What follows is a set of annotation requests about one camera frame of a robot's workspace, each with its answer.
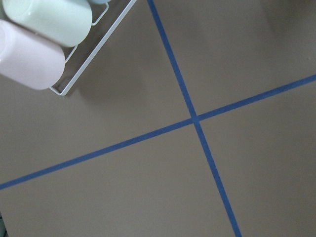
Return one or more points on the pale green cup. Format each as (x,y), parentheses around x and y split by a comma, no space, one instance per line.
(66,22)

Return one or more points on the pink cup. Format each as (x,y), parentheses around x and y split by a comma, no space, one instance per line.
(29,59)

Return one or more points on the white wire cup rack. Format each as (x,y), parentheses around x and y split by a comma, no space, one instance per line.
(106,17)

